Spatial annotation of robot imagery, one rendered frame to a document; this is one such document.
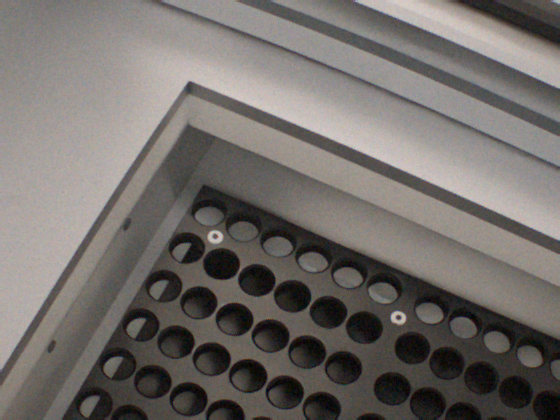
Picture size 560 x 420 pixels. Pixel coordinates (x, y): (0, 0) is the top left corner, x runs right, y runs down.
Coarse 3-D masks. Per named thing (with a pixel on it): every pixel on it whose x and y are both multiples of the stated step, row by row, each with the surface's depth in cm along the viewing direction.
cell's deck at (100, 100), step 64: (0, 0) 43; (64, 0) 43; (128, 0) 43; (0, 64) 41; (64, 64) 42; (128, 64) 42; (192, 64) 42; (256, 64) 42; (320, 64) 42; (0, 128) 40; (64, 128) 40; (128, 128) 40; (256, 128) 42; (320, 128) 41; (384, 128) 41; (448, 128) 41; (0, 192) 39; (64, 192) 39; (128, 192) 40; (384, 192) 42; (448, 192) 40; (512, 192) 40; (0, 256) 37; (64, 256) 37; (512, 256) 41; (0, 320) 36; (0, 384) 35
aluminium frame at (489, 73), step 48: (192, 0) 42; (240, 0) 41; (288, 0) 40; (336, 0) 39; (384, 0) 38; (432, 0) 38; (480, 0) 38; (288, 48) 42; (336, 48) 41; (384, 48) 40; (432, 48) 39; (480, 48) 38; (528, 48) 37; (432, 96) 41; (480, 96) 40; (528, 96) 38; (528, 144) 40
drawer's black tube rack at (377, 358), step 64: (192, 256) 46; (256, 256) 43; (128, 320) 42; (192, 320) 41; (256, 320) 42; (320, 320) 45; (384, 320) 42; (128, 384) 40; (192, 384) 40; (256, 384) 43; (320, 384) 40; (384, 384) 44; (448, 384) 41; (512, 384) 41
